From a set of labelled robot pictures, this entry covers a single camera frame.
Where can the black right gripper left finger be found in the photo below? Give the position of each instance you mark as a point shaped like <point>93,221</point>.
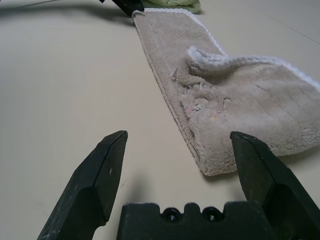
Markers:
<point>87,195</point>

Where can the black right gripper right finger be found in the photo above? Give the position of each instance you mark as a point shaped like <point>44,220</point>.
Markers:
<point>275,180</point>

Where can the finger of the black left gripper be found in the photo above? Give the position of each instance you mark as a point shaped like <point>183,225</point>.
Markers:
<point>128,6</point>

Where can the beige towel with white trim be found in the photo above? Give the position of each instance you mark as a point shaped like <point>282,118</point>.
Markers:
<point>237,100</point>

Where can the green folded towel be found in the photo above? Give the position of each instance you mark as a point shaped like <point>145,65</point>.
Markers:
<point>175,5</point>

